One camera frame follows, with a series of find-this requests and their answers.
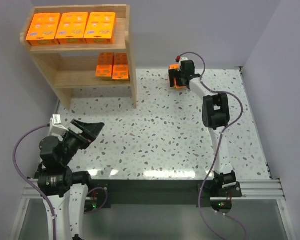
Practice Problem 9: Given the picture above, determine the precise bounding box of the orange sponge box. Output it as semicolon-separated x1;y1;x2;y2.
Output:
168;64;185;89
26;12;61;46
112;52;129;81
95;52;114;80
84;12;116;44
55;12;89;45

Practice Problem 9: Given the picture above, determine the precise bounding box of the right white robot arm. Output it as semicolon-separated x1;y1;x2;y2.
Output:
168;56;237;197

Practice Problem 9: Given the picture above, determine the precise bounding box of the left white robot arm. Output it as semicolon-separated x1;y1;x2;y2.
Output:
37;115;105;240

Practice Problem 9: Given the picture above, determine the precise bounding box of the wooden two-tier shelf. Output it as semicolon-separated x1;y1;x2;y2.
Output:
20;4;138;109

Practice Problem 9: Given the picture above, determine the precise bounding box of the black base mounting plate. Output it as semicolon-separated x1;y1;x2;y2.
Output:
89;180;243;208

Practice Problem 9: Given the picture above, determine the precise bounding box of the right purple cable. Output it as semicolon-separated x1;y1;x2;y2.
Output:
176;51;248;240

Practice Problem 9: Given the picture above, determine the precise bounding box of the purple cable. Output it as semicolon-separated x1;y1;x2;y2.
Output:
12;124;108;240
176;51;248;240

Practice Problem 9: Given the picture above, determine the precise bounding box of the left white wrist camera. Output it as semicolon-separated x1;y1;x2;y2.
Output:
49;114;68;136

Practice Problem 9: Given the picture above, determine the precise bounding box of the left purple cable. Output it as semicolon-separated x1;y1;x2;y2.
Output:
12;124;108;240

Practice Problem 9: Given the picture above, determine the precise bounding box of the aluminium rail frame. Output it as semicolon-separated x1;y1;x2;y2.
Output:
8;66;297;240

